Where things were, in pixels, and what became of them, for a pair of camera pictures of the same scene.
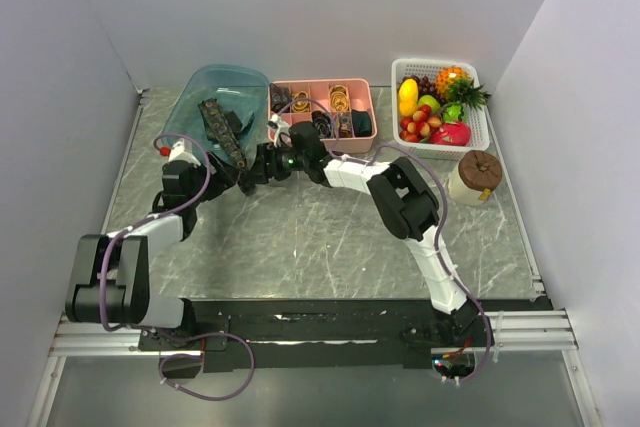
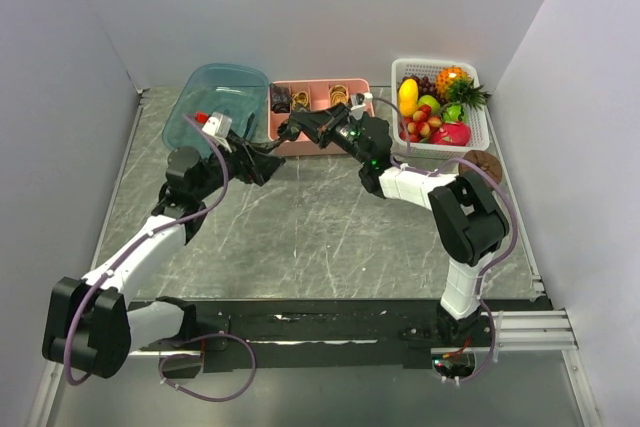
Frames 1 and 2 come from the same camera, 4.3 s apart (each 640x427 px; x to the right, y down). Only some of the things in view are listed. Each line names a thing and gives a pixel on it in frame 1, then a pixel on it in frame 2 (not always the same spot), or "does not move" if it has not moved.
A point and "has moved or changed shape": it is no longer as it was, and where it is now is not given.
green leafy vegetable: (453, 112) does not move
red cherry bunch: (419, 125) does not move
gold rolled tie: (300, 106) does not move
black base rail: (326, 332) does not move
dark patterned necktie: (218, 130) has moved or changed shape
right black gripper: (266, 154) -> (322, 124)
